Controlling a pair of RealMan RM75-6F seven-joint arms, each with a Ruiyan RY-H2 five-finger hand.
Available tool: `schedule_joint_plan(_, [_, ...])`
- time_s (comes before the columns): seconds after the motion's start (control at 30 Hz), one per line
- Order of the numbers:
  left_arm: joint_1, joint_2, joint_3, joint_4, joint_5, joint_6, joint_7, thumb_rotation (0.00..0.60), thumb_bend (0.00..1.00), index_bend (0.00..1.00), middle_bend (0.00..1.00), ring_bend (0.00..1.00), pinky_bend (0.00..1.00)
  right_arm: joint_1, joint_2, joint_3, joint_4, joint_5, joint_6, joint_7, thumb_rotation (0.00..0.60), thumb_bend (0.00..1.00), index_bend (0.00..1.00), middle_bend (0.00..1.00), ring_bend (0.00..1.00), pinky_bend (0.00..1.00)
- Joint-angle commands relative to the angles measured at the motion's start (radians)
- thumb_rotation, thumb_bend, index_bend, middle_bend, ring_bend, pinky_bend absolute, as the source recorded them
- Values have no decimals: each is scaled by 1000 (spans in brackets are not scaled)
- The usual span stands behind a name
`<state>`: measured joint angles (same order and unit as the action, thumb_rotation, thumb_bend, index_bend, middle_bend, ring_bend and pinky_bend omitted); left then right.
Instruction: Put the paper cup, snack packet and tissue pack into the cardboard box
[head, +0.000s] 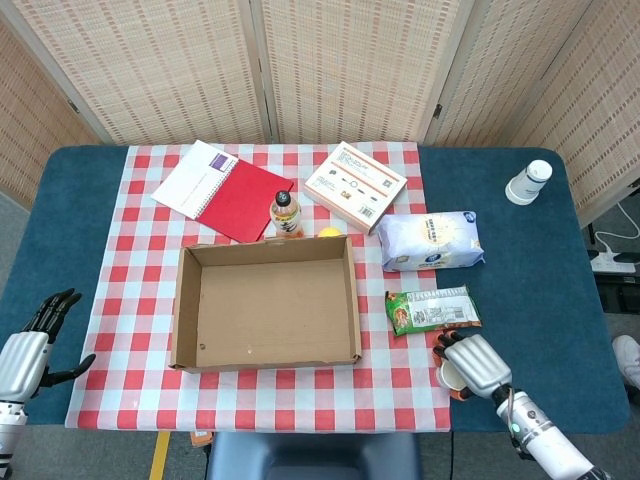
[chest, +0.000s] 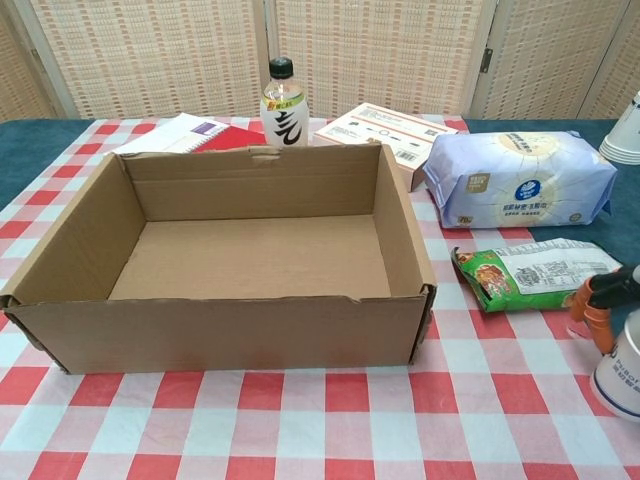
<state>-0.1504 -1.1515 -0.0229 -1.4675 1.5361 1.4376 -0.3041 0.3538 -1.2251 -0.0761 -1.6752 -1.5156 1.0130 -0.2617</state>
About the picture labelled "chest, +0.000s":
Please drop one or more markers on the red white checkered tablecloth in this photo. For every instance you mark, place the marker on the red white checkered tablecloth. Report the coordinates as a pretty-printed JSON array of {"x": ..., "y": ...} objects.
[{"x": 320, "y": 425}]

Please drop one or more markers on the white paper cup blue logo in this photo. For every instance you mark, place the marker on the white paper cup blue logo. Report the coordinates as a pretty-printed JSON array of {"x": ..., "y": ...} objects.
[{"x": 622, "y": 380}]

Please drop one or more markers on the light blue tissue pack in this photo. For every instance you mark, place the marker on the light blue tissue pack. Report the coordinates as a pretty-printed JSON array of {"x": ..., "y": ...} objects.
[{"x": 520, "y": 175}]

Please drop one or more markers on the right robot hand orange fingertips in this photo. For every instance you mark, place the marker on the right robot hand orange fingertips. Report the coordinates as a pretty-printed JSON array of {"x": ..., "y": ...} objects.
[{"x": 607, "y": 295}]

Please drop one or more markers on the printed cardboard package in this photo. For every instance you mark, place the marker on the printed cardboard package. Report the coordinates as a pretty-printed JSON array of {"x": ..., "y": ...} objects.
[{"x": 385, "y": 130}]

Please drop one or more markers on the green snack bag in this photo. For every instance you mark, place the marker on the green snack bag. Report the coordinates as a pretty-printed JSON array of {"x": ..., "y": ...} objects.
[{"x": 525, "y": 301}]

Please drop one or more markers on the open brown cardboard box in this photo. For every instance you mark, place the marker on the open brown cardboard box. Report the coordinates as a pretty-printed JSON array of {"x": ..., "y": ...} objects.
[{"x": 225, "y": 330}]

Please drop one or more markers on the red spiral notebook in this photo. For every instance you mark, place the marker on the red spiral notebook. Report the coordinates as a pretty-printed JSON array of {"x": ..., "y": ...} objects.
[{"x": 175, "y": 135}]

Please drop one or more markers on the drink bottle black cap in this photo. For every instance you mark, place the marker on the drink bottle black cap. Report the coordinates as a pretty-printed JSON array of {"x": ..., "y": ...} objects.
[{"x": 284, "y": 125}]

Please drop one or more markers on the dark metal screen hinge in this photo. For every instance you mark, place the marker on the dark metal screen hinge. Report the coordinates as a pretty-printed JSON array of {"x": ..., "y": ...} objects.
[
  {"x": 487, "y": 60},
  {"x": 34, "y": 53}
]

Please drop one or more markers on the woven folding screen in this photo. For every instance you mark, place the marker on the woven folding screen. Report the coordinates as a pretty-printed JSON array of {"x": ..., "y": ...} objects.
[{"x": 150, "y": 50}]

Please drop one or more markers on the stack of white paper cups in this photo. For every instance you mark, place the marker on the stack of white paper cups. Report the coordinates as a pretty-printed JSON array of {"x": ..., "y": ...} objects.
[{"x": 625, "y": 140}]

